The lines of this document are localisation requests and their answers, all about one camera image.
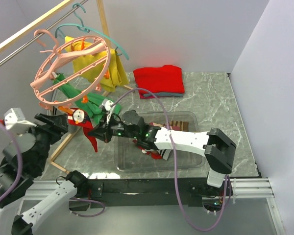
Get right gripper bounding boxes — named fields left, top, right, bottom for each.
left=88, top=113, right=139, bottom=143

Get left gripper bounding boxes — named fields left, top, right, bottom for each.
left=19, top=111, right=70, bottom=172

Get red christmas sock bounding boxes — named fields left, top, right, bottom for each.
left=138, top=146, right=162, bottom=159

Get brown striped sock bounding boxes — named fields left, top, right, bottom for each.
left=169, top=120, right=189, bottom=129

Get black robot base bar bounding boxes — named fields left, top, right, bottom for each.
left=76, top=177, right=233, bottom=207

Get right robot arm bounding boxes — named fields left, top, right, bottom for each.
left=89, top=110, right=236, bottom=195

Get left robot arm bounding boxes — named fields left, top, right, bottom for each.
left=0, top=112, right=88, bottom=235

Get pink round clip hanger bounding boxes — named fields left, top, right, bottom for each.
left=30, top=29, right=111, bottom=110

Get teal plastic hanger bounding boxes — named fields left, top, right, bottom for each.
left=54, top=2, right=130, bottom=60

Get green cloth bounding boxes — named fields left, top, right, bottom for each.
left=51, top=72, right=122, bottom=128

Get clear plastic tray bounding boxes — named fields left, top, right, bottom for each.
left=115, top=111, right=205, bottom=172

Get grey folded shirt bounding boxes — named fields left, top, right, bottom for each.
left=136, top=85, right=185, bottom=99

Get yellow cloth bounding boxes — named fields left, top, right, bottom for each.
left=65, top=41, right=129, bottom=92

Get red folded shirt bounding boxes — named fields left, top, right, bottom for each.
left=133, top=65, right=185, bottom=94

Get metal hanging rod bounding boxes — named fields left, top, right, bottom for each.
left=0, top=0, right=76, bottom=67

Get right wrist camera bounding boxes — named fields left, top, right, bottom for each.
left=102, top=99, right=115, bottom=124

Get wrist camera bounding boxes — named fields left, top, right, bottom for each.
left=0, top=108, right=38, bottom=136
left=102, top=99, right=115, bottom=124

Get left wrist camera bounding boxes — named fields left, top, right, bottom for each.
left=0, top=108, right=38, bottom=136

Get wooden clothes rack frame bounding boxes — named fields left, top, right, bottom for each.
left=0, top=0, right=135, bottom=174

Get aluminium rail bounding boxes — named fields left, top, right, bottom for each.
left=24, top=178, right=274, bottom=200

